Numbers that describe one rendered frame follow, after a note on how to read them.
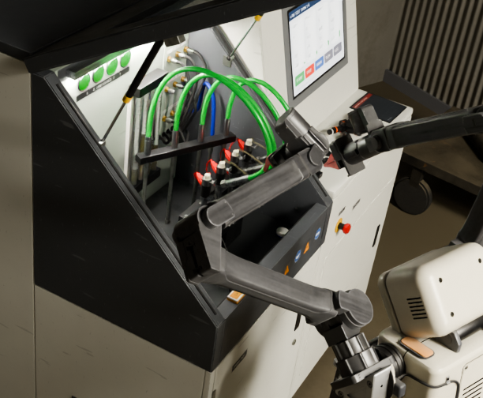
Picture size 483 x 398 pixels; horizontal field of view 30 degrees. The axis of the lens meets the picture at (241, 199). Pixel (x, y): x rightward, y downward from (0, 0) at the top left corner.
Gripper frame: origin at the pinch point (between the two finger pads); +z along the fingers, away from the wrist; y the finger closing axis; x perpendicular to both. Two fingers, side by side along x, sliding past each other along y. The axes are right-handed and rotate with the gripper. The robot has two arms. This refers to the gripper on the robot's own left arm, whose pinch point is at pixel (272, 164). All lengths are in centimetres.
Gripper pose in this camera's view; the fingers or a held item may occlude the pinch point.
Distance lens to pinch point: 216.5
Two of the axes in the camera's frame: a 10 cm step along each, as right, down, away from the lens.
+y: -6.4, 5.6, -5.2
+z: -5.0, 2.1, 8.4
